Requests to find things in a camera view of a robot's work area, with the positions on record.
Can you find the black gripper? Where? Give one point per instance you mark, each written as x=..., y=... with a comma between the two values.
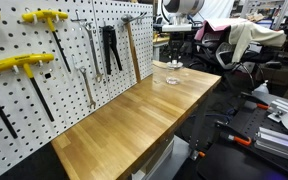
x=176, y=41

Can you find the large steel combination wrench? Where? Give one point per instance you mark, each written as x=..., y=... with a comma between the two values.
x=92, y=50

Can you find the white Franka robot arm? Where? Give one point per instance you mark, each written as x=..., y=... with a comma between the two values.
x=182, y=6

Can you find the small steel combination wrench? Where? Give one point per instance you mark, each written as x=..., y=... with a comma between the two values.
x=87, y=88

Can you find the pink cloth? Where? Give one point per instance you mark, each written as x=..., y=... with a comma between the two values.
x=205, y=28

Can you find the black office chair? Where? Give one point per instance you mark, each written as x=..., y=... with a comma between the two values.
x=224, y=50

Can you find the metal double pegboard hook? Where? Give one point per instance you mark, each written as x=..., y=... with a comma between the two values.
x=139, y=17

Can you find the black pliers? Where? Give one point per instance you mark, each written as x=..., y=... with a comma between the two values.
x=110, y=43

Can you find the beige cloth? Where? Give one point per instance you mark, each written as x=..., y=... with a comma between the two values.
x=250, y=35

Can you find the white plastic bottle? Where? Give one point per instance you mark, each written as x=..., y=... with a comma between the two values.
x=261, y=88

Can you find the metal single pegboard hook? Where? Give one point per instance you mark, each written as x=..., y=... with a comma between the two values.
x=77, y=19

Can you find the white metal pegboard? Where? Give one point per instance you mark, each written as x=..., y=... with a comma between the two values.
x=67, y=96

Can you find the black perforated breadboard table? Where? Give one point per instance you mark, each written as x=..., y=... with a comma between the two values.
x=224, y=163

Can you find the short aluminium extrusion piece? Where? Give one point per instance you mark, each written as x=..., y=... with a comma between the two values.
x=280, y=108

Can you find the long aluminium extrusion stack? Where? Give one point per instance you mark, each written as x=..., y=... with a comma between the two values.
x=277, y=145

